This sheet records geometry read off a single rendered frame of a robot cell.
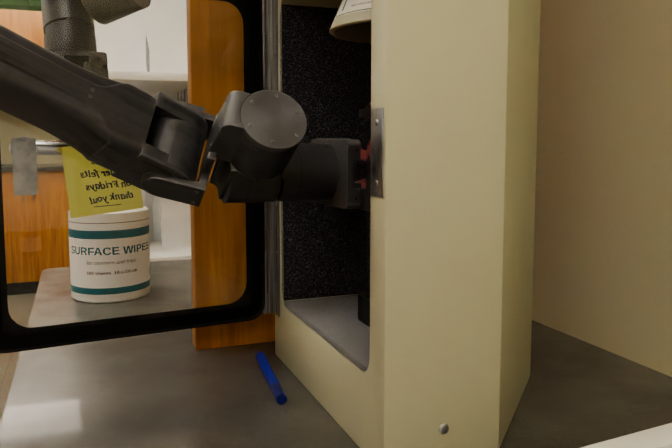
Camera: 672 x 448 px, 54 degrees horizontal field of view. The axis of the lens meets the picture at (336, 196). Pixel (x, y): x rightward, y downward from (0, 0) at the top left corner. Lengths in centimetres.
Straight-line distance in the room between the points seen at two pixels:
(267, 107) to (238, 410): 31
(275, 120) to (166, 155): 10
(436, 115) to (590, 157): 47
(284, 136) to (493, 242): 20
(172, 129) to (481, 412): 36
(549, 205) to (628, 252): 16
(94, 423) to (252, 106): 34
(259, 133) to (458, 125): 16
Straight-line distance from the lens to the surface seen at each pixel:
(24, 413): 76
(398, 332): 54
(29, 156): 73
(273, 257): 83
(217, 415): 70
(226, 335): 89
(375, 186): 53
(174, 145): 60
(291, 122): 56
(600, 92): 96
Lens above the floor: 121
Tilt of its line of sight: 5 degrees down
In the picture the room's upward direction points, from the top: straight up
